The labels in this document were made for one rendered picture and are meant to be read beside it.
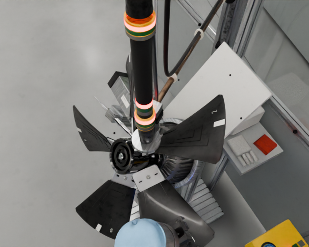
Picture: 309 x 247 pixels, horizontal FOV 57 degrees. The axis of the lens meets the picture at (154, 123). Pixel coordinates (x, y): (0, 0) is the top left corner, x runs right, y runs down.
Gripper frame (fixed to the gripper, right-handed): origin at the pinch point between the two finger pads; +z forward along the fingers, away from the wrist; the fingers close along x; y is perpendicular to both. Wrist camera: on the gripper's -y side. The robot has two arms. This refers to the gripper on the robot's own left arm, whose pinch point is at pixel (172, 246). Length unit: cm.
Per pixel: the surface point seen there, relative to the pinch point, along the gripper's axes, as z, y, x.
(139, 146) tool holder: -16.8, 6.8, 21.3
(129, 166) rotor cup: 3.8, -1.7, 26.5
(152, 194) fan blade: 9.3, -0.3, 16.7
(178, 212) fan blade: 11.2, 4.0, 8.1
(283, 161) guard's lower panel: 73, 55, 14
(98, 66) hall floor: 133, -14, 182
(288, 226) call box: 31.2, 31.7, -10.5
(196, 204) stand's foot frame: 127, 3, 25
